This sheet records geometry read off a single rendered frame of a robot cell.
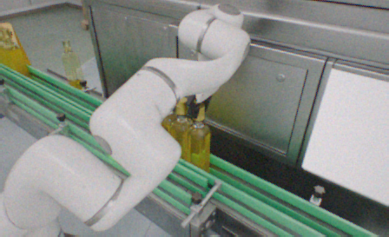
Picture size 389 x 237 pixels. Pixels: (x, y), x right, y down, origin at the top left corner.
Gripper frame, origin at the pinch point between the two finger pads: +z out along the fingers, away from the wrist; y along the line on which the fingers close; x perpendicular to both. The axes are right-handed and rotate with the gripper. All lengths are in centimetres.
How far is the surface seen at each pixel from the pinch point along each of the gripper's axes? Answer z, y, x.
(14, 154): 59, 27, -65
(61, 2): 255, -292, -541
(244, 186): 19.5, -3.2, 21.2
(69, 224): 46, 32, -17
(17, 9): 253, -198, -541
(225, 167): 17.5, -3.0, 13.4
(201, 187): 20.4, 6.2, 11.8
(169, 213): 27.5, 15.7, 8.8
